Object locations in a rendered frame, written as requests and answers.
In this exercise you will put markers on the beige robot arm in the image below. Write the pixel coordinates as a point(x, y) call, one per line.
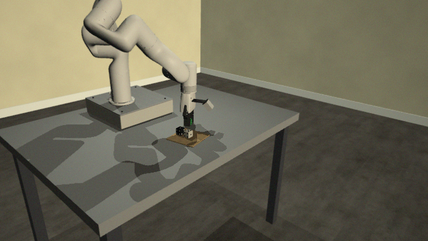
point(101, 37)

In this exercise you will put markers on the white die with black pips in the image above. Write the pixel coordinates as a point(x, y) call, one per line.
point(187, 133)

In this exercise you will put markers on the tan mottled mat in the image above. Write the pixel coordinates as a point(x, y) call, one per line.
point(196, 138)

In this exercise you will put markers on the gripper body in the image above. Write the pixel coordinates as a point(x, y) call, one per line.
point(186, 99)

